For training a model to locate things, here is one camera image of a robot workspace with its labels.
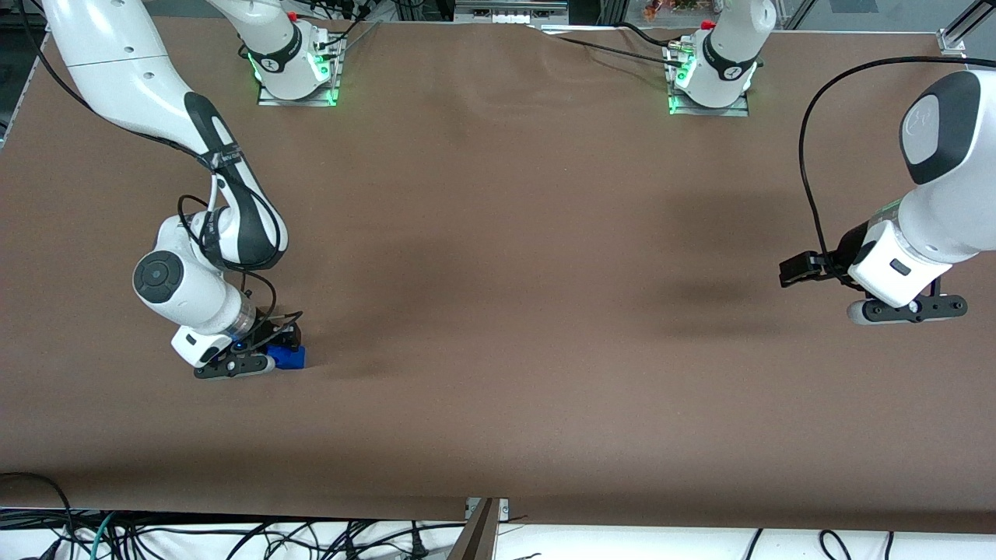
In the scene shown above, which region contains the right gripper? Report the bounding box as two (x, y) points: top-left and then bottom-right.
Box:
(170, 319), (303, 369)

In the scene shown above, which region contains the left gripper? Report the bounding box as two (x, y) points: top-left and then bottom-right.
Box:
(780, 220), (955, 309)

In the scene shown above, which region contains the brown table cover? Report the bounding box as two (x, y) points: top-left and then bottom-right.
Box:
(0, 16), (996, 534)

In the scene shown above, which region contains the white connector block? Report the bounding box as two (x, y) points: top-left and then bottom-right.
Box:
(454, 0), (570, 26)

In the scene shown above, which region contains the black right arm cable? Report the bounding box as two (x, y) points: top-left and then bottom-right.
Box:
(16, 0), (304, 343)

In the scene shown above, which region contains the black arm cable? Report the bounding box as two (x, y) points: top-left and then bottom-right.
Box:
(798, 54), (967, 275)
(16, 0), (304, 343)

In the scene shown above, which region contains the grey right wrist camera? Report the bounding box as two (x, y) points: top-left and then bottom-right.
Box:
(194, 355), (277, 381)

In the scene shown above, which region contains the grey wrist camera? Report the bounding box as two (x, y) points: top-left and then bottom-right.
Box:
(847, 294), (969, 326)
(194, 355), (277, 381)

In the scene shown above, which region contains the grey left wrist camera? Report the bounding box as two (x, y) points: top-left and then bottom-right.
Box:
(847, 294), (969, 326)

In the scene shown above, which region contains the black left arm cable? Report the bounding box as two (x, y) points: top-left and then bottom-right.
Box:
(798, 54), (967, 275)

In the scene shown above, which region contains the black floor cable bundle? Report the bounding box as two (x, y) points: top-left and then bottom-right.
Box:
(117, 520), (448, 560)

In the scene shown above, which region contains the teal floor cable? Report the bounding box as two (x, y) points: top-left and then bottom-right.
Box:
(87, 509), (119, 560)

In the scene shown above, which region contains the black looped floor cable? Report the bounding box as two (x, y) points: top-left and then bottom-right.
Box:
(0, 471), (77, 560)

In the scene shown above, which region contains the aluminium profile post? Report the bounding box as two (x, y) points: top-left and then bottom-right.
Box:
(447, 498), (501, 560)

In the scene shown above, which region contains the black base power cable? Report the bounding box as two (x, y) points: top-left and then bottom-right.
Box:
(537, 22), (689, 69)

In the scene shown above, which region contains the aluminium frame corner profile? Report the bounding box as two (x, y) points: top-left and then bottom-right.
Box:
(937, 0), (996, 57)

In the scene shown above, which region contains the black base signal cable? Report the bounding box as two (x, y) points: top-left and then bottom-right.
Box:
(315, 0), (384, 59)

